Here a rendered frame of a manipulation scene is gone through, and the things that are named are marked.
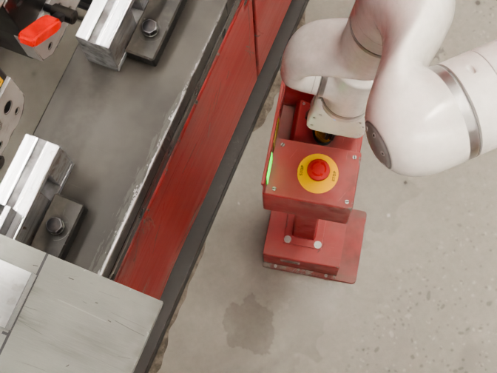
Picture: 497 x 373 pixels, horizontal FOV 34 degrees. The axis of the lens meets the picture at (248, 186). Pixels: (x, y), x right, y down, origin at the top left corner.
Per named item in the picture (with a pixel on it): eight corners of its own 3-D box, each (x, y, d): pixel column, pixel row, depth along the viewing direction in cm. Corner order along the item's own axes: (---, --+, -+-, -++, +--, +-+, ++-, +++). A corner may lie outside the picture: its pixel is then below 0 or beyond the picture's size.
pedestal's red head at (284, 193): (347, 224, 153) (355, 200, 135) (262, 209, 154) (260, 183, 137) (364, 125, 158) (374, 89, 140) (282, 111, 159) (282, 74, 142)
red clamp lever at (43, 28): (37, 38, 92) (79, 8, 100) (5, 26, 93) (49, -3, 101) (36, 52, 93) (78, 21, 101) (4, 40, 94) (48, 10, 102)
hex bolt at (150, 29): (154, 39, 137) (153, 35, 136) (140, 33, 138) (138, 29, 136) (160, 25, 138) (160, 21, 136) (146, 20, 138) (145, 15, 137)
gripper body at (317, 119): (310, 112, 132) (303, 134, 143) (373, 125, 132) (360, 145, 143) (319, 70, 134) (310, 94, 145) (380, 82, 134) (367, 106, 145)
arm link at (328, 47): (286, 32, 98) (273, 95, 129) (416, 64, 98) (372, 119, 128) (303, -36, 100) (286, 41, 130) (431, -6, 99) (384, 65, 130)
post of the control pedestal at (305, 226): (313, 240, 207) (325, 183, 155) (293, 236, 207) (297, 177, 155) (317, 219, 208) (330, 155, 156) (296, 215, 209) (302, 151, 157)
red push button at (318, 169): (327, 187, 143) (328, 181, 139) (304, 183, 143) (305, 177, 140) (330, 166, 144) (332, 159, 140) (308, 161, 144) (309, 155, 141)
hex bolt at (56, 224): (60, 237, 129) (57, 235, 127) (44, 231, 129) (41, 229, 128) (67, 222, 129) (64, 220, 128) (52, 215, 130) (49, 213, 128)
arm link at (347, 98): (311, 109, 130) (368, 123, 130) (323, 78, 117) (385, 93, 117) (322, 61, 132) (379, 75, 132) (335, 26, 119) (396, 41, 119)
